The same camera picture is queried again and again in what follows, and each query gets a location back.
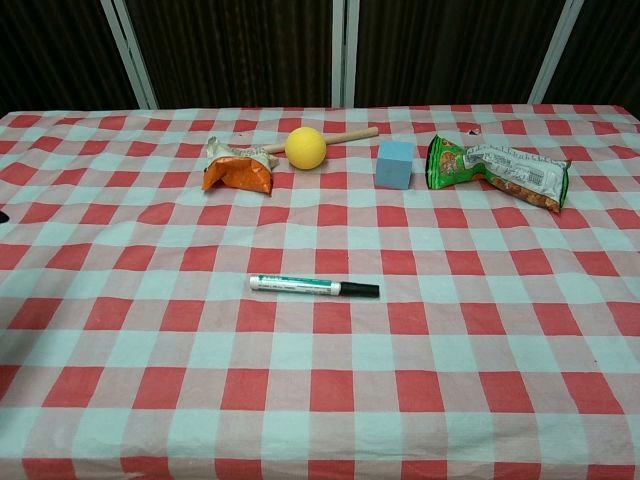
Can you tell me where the teal pen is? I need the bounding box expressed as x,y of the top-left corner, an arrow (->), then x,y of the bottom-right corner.
249,274 -> 344,298

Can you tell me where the yellow foam ball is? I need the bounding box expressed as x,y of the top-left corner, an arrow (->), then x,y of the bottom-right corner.
285,126 -> 330,172

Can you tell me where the blue foam cube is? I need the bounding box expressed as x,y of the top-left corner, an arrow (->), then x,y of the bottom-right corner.
375,139 -> 417,192

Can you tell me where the crumpled orange snack bag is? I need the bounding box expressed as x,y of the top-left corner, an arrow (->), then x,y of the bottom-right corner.
201,135 -> 282,197

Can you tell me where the wooden stick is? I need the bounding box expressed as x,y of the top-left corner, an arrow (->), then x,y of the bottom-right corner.
262,126 -> 379,155

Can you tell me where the red white checkered tablecloth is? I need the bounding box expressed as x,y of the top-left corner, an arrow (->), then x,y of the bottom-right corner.
0,103 -> 640,480

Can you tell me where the crumpled green snack bag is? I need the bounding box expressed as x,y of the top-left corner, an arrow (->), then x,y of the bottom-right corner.
425,133 -> 573,216

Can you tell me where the dark corrugated partition panel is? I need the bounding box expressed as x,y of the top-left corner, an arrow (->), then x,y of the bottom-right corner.
124,0 -> 335,110
355,0 -> 569,108
0,0 -> 142,119
543,0 -> 640,120

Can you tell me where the white partition frame post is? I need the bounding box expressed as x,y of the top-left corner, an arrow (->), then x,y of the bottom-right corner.
331,0 -> 360,109
98,0 -> 162,111
528,0 -> 584,107

